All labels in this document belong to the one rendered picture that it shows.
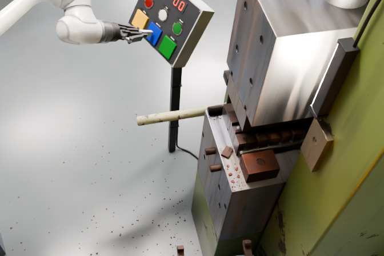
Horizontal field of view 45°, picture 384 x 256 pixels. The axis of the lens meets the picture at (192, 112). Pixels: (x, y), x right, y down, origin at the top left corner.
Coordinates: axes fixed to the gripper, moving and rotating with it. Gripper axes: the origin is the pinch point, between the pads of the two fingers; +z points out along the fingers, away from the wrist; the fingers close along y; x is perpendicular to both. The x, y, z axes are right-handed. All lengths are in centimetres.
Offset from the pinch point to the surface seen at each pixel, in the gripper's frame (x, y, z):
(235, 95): 10, 53, -3
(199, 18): 18.8, 16.9, 5.6
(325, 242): -7, 108, -2
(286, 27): 46, 67, -27
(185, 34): 9.9, 14.9, 5.3
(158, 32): 2.4, 2.2, 4.5
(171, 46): 2.1, 12.1, 4.5
